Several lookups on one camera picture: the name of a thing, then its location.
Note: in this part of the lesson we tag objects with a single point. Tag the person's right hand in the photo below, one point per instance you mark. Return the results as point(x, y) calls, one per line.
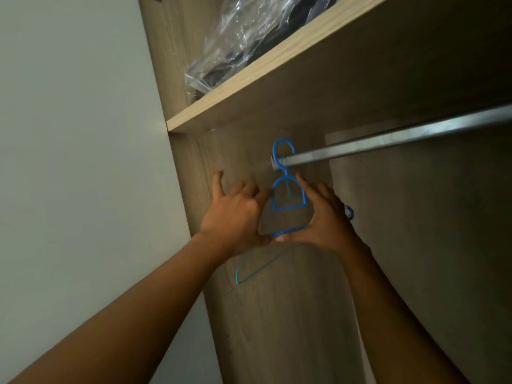
point(326, 227)

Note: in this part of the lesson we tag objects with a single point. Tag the person's left hand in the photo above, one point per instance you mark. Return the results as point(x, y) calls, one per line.
point(234, 219)

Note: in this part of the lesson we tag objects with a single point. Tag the person's left thumb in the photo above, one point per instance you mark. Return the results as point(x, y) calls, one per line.
point(266, 239)

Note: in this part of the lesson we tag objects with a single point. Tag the person's left little finger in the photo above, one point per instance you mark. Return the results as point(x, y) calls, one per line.
point(217, 185)

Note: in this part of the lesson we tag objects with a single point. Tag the person's left middle finger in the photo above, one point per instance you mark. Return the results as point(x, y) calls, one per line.
point(251, 189)

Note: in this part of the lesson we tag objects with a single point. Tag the person's right thumb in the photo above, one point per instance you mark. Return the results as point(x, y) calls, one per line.
point(295, 236)

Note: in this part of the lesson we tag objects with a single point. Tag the blue plastic clothes hanger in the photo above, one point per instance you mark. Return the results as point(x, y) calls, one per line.
point(288, 205)

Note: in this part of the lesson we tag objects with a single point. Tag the person's right forearm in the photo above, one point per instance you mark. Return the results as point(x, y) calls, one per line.
point(394, 319)

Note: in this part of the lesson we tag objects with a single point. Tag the person's left forearm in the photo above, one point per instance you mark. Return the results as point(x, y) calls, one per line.
point(136, 307)

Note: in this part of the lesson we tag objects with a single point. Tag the wooden wardrobe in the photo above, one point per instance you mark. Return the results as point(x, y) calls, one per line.
point(420, 235)

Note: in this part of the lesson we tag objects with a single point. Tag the clear plastic bag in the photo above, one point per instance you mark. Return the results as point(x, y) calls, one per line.
point(240, 39)

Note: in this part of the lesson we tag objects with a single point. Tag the wooden wardrobe shelf board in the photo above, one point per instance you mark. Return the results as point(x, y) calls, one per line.
point(340, 63)

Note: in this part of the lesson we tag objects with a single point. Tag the dark folded garment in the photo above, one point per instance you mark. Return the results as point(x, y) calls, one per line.
point(276, 31)

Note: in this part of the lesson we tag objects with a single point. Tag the metal wardrobe hanging rail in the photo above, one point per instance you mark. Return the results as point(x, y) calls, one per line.
point(400, 136)

